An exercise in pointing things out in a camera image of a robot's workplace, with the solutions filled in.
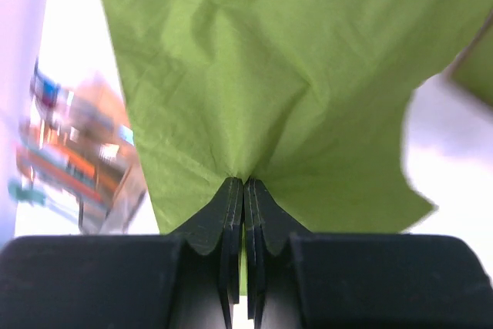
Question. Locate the green paper napkin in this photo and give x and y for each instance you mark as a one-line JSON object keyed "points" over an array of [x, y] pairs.
{"points": [[307, 96]]}

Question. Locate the green napkin stack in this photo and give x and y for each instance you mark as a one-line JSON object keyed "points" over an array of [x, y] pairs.
{"points": [[473, 69]]}

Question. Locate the clear cutlery organizer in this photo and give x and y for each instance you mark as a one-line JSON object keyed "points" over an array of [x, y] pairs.
{"points": [[78, 151]]}

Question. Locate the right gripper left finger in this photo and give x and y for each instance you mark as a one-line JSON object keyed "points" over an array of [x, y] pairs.
{"points": [[203, 263]]}

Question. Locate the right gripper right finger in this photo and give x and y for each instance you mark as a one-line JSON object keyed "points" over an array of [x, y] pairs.
{"points": [[271, 283]]}

